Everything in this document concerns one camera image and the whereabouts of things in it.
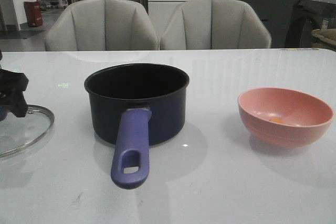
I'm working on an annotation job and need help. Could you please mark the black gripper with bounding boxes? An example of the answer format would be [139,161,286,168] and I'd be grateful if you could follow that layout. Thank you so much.
[0,53,29,119]

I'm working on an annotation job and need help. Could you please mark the glass lid with purple knob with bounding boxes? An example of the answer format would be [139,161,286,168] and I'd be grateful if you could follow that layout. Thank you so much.
[1,104,55,159]

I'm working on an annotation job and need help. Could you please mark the dark blue saucepan purple handle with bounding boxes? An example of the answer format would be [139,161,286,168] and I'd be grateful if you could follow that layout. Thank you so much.
[84,63,190,189]

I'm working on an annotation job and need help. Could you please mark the orange ham slices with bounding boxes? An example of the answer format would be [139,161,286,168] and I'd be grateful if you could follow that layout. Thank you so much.
[270,118,283,124]

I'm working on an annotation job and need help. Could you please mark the pink bowl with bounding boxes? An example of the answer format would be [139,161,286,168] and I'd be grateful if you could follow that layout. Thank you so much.
[238,87,334,148]

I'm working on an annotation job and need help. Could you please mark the red bin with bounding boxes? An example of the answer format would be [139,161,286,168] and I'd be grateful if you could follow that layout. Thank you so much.
[24,1,43,27]

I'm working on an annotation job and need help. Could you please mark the left grey upholstered chair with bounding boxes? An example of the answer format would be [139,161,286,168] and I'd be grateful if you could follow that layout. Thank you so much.
[44,0,159,51]

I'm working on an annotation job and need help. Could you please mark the grey upholstered chair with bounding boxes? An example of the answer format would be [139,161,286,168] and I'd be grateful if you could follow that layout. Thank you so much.
[160,0,271,50]
[44,0,159,51]

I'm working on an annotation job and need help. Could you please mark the right grey upholstered chair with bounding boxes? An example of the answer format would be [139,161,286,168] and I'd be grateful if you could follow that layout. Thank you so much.
[160,0,271,50]

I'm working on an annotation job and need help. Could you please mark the dark appliance at right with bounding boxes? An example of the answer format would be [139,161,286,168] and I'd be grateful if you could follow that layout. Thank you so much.
[285,0,335,48]

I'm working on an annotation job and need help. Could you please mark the beige cushion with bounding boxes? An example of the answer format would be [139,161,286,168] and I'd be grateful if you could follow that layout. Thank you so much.
[311,28,336,51]

